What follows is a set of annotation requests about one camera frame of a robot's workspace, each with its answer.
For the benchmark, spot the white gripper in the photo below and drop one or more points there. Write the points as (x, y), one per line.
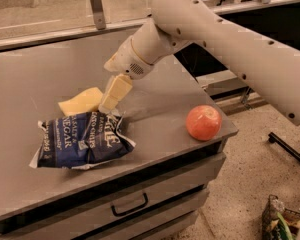
(127, 60)

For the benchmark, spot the yellow sponge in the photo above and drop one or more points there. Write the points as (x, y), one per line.
(86, 101)

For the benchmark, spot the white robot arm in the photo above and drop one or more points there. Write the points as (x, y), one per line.
(270, 68)

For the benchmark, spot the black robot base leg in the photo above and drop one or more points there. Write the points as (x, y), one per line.
(273, 138)

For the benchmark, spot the blue chip bag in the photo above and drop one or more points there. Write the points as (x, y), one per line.
(81, 141)

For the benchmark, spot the red apple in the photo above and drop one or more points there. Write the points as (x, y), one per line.
(203, 122)

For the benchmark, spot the grey drawer front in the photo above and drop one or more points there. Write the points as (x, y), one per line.
(148, 210)

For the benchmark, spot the metal bracket left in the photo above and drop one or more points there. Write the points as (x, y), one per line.
(98, 14)

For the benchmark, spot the black drawer handle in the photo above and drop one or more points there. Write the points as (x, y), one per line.
(129, 204)

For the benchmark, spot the wire basket with items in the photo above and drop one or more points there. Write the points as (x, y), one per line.
(279, 222)

